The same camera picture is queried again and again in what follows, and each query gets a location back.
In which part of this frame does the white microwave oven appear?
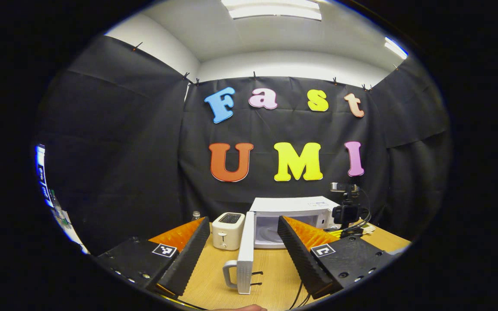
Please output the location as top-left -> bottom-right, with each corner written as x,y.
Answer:
223,197 -> 341,295

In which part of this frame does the black backdrop cloth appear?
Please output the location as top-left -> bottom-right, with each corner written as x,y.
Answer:
33,35 -> 453,255

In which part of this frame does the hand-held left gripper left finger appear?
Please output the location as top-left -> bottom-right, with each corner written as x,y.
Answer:
97,216 -> 212,298

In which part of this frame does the black cable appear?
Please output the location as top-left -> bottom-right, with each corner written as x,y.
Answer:
340,188 -> 373,238
289,280 -> 312,310

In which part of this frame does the ceiling light panel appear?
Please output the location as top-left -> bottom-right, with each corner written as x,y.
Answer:
384,37 -> 408,60
222,0 -> 322,21

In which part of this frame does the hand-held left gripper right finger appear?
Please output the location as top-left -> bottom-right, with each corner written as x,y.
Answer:
277,215 -> 399,300

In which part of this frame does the white toaster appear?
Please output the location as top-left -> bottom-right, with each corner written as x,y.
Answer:
211,212 -> 246,251

